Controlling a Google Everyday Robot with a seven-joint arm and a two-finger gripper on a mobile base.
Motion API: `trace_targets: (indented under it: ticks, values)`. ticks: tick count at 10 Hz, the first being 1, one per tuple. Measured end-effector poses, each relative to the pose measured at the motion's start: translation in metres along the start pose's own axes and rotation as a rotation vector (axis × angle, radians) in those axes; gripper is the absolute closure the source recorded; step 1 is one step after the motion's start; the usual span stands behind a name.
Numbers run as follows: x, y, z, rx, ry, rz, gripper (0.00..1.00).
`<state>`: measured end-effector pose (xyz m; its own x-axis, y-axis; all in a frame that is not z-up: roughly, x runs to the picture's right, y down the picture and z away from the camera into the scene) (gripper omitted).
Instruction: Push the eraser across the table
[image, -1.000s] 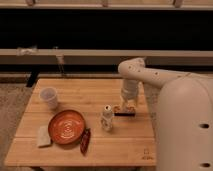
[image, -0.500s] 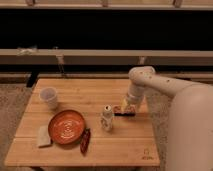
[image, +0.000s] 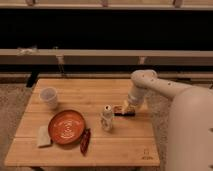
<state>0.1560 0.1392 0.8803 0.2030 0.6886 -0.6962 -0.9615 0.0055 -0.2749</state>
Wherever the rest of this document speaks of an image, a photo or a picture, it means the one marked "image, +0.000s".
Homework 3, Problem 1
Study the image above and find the wooden bench rail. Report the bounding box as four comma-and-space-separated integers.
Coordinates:
0, 48, 213, 66

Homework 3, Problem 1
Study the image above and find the red chili pepper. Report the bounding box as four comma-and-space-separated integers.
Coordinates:
80, 129, 91, 155

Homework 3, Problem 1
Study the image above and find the orange plate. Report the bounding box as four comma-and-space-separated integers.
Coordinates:
48, 110, 86, 145

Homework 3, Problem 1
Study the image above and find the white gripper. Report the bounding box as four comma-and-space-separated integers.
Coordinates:
122, 87, 146, 115

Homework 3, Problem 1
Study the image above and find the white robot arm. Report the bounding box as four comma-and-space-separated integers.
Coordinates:
127, 70, 213, 171

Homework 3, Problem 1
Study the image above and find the white sponge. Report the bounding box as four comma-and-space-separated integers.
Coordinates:
37, 125, 51, 148

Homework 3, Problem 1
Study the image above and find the translucent plastic cup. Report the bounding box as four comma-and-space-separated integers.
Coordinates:
39, 87, 58, 110

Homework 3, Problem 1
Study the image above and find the wooden table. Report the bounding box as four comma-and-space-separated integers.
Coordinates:
5, 79, 160, 167

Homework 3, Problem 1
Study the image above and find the small white bottle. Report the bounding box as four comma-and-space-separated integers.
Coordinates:
101, 105, 114, 131

